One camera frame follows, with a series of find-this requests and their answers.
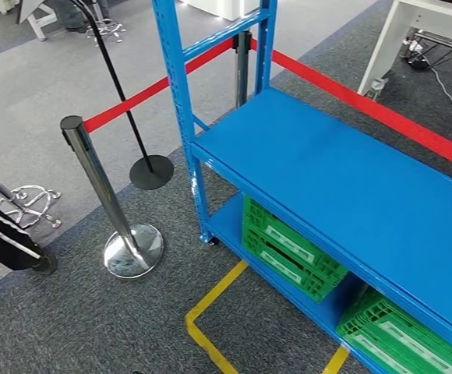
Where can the blue steel shelf rack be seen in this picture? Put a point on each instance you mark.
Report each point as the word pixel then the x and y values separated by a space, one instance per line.
pixel 327 170

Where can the green plastic crate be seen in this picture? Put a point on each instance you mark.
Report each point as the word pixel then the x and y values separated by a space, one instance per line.
pixel 288 242
pixel 412 340
pixel 284 271
pixel 362 351

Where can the chrome stanchion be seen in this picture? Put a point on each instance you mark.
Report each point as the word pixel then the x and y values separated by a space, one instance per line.
pixel 242 72
pixel 105 191

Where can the yellow floor tape outline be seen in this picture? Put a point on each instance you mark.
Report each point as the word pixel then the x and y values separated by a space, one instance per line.
pixel 210 304

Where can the red barrier belt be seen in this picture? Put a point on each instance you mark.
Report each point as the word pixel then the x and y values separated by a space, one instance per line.
pixel 366 111
pixel 140 98

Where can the white cabinet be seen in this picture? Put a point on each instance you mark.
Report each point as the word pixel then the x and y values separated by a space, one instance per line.
pixel 226 8

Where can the chrome stool base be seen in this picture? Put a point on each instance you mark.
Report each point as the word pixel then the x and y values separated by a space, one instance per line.
pixel 107 30

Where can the white desk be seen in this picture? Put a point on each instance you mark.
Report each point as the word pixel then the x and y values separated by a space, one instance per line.
pixel 35 18
pixel 385 41

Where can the black swivel stool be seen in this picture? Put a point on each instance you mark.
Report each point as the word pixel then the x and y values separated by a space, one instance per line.
pixel 31 204

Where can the person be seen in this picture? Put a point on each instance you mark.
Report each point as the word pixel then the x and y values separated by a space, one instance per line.
pixel 8 237
pixel 70 15

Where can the chrome desk crossbar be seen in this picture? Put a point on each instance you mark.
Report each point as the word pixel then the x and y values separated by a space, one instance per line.
pixel 448 42

